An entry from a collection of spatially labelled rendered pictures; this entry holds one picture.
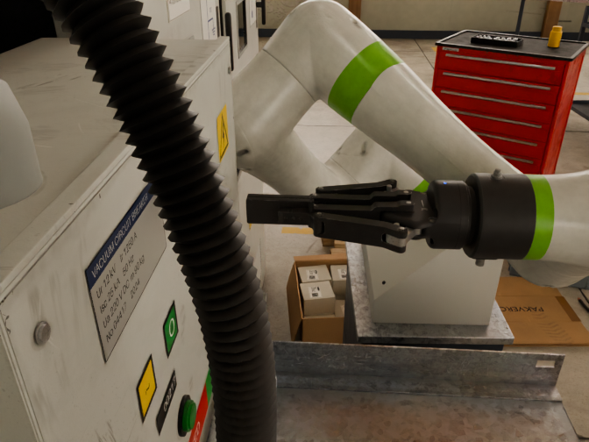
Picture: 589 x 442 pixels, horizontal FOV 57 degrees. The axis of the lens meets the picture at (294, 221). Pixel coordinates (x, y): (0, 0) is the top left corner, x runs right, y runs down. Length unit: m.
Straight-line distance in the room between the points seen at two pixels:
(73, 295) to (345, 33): 0.59
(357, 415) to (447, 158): 0.41
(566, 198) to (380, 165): 0.59
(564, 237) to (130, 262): 0.43
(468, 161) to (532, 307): 1.96
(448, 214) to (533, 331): 1.96
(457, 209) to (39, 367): 0.43
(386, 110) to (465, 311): 0.59
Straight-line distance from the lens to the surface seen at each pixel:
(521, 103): 3.10
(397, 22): 8.54
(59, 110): 0.43
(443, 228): 0.57
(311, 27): 0.78
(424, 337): 1.18
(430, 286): 1.16
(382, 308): 1.17
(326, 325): 2.11
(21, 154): 0.29
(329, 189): 0.61
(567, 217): 0.60
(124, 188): 0.32
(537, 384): 1.00
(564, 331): 2.55
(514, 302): 2.65
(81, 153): 0.34
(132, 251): 0.34
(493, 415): 0.93
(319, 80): 0.78
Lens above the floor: 1.51
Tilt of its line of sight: 29 degrees down
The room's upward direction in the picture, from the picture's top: straight up
